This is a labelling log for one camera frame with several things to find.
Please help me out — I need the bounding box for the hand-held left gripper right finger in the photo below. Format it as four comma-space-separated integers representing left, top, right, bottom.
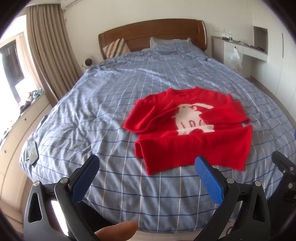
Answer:
195, 156, 271, 241

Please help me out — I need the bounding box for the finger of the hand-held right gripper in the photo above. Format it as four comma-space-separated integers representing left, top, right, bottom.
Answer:
266, 151, 296, 204

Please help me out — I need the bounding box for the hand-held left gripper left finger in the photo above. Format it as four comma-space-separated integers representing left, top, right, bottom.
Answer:
23, 155, 100, 241

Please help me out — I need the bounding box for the red knitted sweater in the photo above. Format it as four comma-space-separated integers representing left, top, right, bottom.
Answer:
123, 87, 253, 176

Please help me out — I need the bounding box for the dark phone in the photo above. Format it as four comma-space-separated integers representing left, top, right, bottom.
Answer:
26, 139, 38, 165

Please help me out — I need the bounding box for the blue plaid blanket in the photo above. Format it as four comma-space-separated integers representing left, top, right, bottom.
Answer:
20, 43, 296, 234

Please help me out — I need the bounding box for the pile of colourful cloths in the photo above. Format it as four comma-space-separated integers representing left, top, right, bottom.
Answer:
20, 88, 45, 114

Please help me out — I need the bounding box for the clear plastic bag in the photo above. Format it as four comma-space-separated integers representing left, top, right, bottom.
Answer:
228, 46, 242, 72

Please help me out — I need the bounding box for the white built-in desk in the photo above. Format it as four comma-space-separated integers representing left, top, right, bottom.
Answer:
211, 35, 269, 79

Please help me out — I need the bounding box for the striped pillow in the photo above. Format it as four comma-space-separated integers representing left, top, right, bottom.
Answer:
103, 38, 131, 59

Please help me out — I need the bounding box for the beige curtain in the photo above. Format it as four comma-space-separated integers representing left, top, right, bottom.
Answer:
25, 5, 81, 107

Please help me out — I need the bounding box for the brown wooden headboard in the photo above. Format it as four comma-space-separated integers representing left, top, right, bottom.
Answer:
98, 19, 208, 59

